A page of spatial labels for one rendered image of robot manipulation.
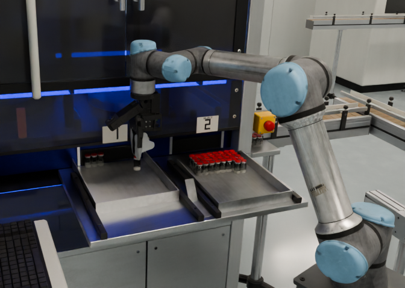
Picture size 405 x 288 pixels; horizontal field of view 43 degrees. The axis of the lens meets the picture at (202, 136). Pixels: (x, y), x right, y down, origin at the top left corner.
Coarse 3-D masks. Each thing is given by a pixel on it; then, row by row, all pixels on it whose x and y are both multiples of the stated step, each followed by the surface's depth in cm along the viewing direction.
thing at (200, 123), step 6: (198, 120) 184; (204, 120) 185; (210, 120) 186; (216, 120) 187; (198, 126) 185; (204, 126) 186; (210, 126) 187; (216, 126) 188; (198, 132) 186; (204, 132) 187
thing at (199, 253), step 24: (144, 240) 193; (168, 240) 197; (192, 240) 202; (216, 240) 207; (72, 264) 183; (96, 264) 188; (120, 264) 192; (144, 264) 196; (168, 264) 201; (192, 264) 206; (216, 264) 212
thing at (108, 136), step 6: (120, 126) 172; (126, 126) 173; (102, 132) 170; (108, 132) 171; (114, 132) 172; (120, 132) 173; (126, 132) 174; (102, 138) 171; (108, 138) 172; (114, 138) 173; (120, 138) 174; (126, 138) 175
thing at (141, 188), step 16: (128, 160) 187; (144, 160) 187; (80, 176) 167; (96, 176) 173; (112, 176) 174; (128, 176) 175; (144, 176) 175; (160, 176) 173; (96, 192) 162; (112, 192) 163; (128, 192) 164; (144, 192) 164; (160, 192) 165; (176, 192) 159; (96, 208) 150; (112, 208) 152; (128, 208) 154
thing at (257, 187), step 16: (192, 176) 170; (208, 176) 178; (224, 176) 179; (240, 176) 179; (256, 176) 180; (272, 176) 173; (208, 192) 160; (224, 192) 167; (240, 192) 168; (256, 192) 168; (272, 192) 169; (288, 192) 163; (224, 208) 155; (240, 208) 158
